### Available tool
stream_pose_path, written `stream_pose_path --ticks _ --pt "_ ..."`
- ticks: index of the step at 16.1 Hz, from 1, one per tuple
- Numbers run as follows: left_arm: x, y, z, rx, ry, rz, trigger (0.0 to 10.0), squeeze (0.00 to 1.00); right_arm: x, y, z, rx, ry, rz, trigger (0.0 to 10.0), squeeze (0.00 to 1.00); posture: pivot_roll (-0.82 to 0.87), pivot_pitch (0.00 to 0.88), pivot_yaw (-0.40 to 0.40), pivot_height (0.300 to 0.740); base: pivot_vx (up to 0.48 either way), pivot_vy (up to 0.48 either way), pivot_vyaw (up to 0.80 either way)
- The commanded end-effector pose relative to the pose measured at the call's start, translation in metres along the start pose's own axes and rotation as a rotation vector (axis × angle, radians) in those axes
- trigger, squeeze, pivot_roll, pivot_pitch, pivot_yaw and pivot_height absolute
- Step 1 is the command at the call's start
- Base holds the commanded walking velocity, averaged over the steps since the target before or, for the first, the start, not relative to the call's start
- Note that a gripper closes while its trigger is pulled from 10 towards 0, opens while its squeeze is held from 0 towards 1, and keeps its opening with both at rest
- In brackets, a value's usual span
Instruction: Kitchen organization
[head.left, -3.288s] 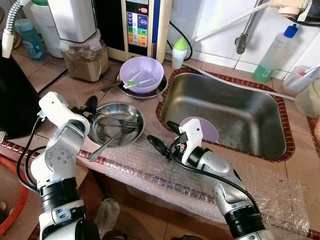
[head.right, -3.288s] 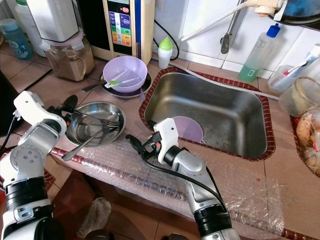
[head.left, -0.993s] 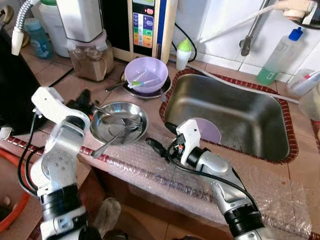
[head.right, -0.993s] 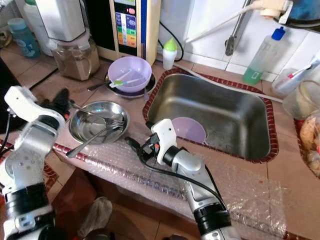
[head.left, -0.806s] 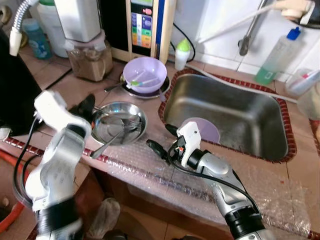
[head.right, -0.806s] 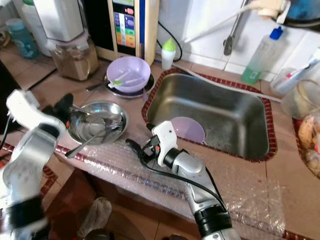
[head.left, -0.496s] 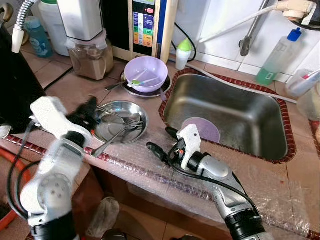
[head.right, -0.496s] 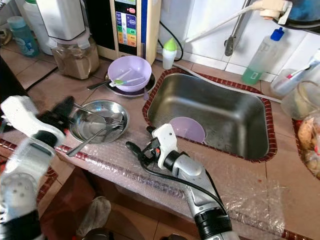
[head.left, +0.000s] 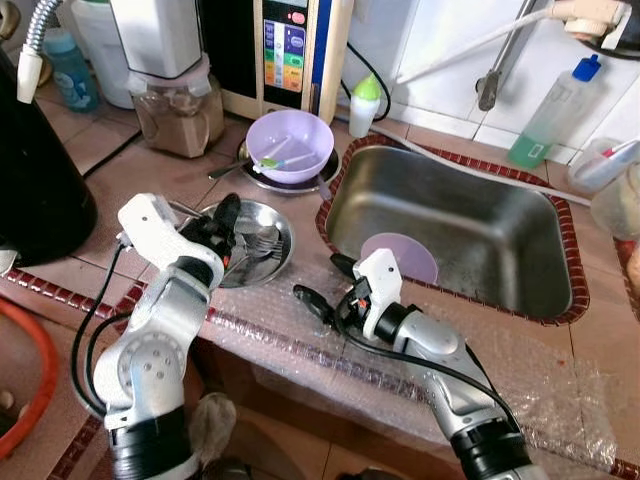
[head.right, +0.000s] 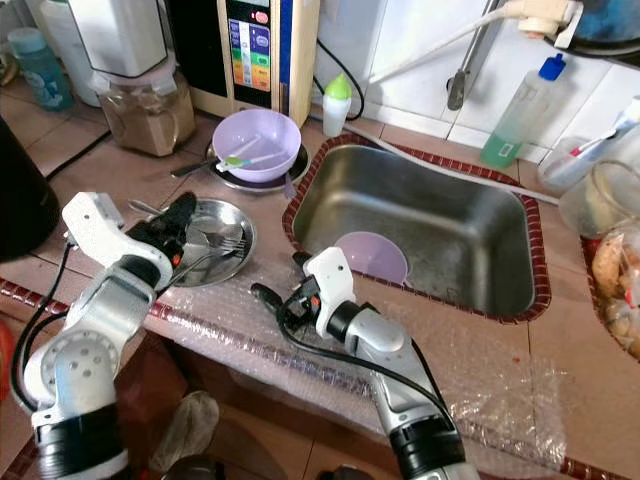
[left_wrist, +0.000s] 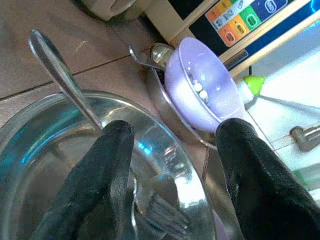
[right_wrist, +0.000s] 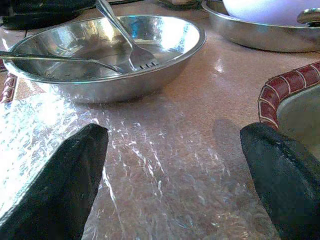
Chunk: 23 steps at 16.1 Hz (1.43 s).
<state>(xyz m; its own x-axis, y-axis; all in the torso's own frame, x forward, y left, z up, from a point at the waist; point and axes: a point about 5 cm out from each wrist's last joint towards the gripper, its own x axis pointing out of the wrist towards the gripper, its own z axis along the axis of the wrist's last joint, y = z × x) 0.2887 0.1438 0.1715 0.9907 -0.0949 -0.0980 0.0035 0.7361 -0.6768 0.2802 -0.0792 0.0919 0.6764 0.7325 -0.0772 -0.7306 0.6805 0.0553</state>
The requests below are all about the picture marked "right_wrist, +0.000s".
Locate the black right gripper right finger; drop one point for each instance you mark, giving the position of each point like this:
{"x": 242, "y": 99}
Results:
{"x": 290, "y": 190}

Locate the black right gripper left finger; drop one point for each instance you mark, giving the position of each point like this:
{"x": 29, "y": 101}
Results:
{"x": 55, "y": 190}

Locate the black electric kettle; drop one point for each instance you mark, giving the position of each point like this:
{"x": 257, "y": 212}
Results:
{"x": 50, "y": 10}

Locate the steel spoon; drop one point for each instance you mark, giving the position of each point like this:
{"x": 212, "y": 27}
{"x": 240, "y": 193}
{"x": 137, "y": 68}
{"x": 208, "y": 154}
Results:
{"x": 75, "y": 60}

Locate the purple plastic bowl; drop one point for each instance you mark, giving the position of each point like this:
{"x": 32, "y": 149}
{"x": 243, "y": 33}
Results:
{"x": 262, "y": 10}

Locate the round steel plate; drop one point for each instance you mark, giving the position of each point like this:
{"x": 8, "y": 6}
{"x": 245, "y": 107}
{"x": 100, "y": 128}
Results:
{"x": 262, "y": 37}
{"x": 75, "y": 92}

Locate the clear bubble wrap sheet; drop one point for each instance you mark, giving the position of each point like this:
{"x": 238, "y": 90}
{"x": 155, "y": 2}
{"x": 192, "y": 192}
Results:
{"x": 150, "y": 162}

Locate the steel fork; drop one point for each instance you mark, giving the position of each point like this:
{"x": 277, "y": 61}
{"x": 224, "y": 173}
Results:
{"x": 140, "y": 57}

